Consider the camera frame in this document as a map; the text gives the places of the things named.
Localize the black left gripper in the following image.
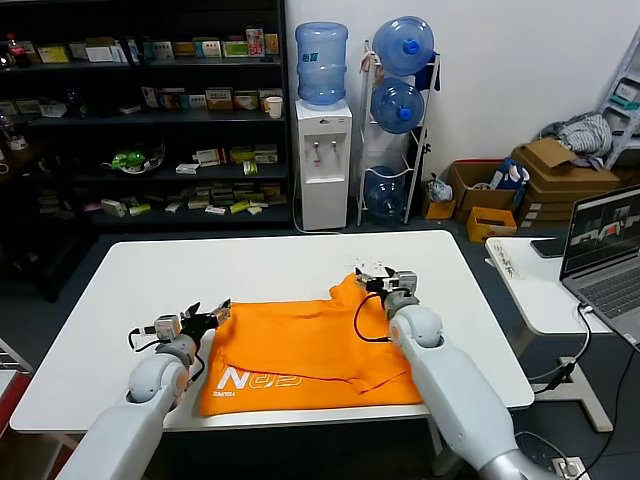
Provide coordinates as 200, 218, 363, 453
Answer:
179, 298, 233, 343

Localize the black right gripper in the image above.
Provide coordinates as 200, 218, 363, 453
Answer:
353, 265, 399, 296

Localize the orange t-shirt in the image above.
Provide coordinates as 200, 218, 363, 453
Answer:
199, 277, 426, 417

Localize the pile of grey clothes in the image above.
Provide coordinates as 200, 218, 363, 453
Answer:
539, 112, 614, 156

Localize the large white table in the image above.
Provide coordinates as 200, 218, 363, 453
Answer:
8, 229, 535, 435

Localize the blue capped water jug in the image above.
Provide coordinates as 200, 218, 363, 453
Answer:
364, 166, 408, 224
372, 16, 435, 78
369, 77, 426, 135

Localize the white water dispenser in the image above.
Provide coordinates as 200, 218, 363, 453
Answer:
294, 99, 354, 233

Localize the crumpled plastic bag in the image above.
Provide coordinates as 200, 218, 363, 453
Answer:
425, 173, 455, 203

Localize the yellow cardboard box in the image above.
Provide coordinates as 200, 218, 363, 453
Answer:
466, 205, 518, 244

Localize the open brown cardboard box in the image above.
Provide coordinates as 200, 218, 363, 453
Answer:
447, 159, 520, 225

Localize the bowl with green packets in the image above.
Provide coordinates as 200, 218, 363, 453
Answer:
100, 143, 167, 177

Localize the small white side table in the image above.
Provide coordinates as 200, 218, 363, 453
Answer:
483, 236, 615, 434

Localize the blue and white bag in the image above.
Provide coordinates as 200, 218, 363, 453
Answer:
489, 157, 531, 191

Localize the black smartphone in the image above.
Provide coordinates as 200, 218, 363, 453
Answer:
529, 238, 570, 259

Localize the black shelving unit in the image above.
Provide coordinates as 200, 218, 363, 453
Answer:
0, 0, 295, 306

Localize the red crate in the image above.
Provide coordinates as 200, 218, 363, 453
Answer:
0, 372, 32, 436

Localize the upright blue water jug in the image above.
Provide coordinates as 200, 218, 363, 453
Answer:
294, 22, 349, 111

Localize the large cardboard box with flap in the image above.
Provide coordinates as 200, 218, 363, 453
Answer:
510, 137, 622, 196

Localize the grey open laptop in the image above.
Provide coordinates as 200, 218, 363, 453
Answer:
559, 184, 640, 351

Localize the dark blue bottle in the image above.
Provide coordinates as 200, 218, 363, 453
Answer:
65, 88, 90, 119

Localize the pink colourful box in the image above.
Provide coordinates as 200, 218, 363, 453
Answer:
245, 28, 266, 59

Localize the white card box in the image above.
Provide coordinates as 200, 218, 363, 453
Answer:
85, 46, 122, 64

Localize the grey metal storage rack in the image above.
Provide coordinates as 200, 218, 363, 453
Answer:
598, 22, 640, 171

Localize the teal and white box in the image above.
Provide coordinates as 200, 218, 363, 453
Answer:
608, 81, 640, 111

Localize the cola bottle red label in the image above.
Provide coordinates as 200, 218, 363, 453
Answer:
4, 33, 28, 69

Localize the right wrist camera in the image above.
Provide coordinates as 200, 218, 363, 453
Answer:
387, 270, 419, 295

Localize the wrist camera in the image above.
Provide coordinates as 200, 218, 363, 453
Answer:
143, 314, 181, 342
387, 270, 419, 295

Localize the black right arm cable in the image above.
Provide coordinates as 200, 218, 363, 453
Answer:
353, 291, 394, 344

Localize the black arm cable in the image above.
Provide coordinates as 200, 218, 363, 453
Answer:
128, 325, 161, 355
353, 291, 394, 344

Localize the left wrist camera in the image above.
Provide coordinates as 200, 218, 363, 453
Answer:
143, 314, 181, 342

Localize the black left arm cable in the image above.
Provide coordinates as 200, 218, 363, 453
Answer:
128, 325, 161, 355

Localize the white wire jug rack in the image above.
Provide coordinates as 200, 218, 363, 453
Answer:
356, 41, 442, 228

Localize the pink cloth strap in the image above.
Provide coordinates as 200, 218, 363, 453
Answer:
359, 48, 386, 84

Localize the black cable adapter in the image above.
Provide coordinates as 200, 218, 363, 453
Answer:
544, 359, 576, 391

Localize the white laptop cable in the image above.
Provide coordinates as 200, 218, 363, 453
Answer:
527, 302, 594, 384

